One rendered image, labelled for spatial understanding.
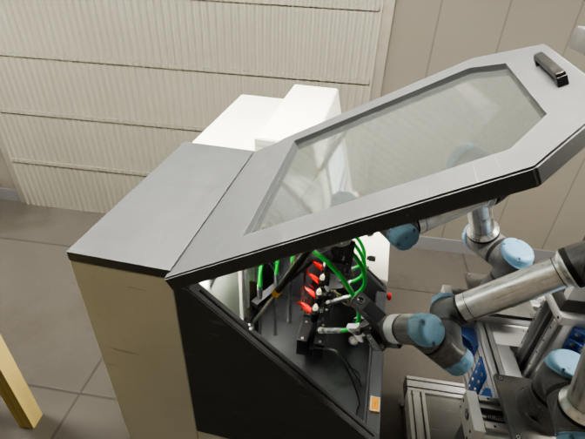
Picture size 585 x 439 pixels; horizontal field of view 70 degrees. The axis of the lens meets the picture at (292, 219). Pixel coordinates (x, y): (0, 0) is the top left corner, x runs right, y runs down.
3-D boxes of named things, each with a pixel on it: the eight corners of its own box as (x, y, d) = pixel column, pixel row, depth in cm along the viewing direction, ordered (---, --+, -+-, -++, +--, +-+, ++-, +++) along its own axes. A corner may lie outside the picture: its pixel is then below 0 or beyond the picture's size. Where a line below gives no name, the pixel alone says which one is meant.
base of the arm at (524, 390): (559, 392, 129) (573, 372, 124) (580, 440, 117) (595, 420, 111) (508, 384, 131) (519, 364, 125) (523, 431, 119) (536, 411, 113)
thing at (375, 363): (372, 461, 134) (379, 434, 125) (358, 457, 135) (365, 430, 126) (380, 318, 185) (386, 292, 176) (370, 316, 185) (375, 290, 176)
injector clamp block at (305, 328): (320, 371, 156) (324, 344, 148) (294, 366, 158) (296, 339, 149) (333, 307, 184) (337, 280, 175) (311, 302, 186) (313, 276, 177)
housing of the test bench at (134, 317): (212, 528, 185) (169, 270, 100) (153, 511, 189) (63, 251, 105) (285, 303, 298) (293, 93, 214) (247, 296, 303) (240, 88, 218)
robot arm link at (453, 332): (473, 335, 107) (442, 311, 105) (478, 372, 98) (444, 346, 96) (448, 348, 112) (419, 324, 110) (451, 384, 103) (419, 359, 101)
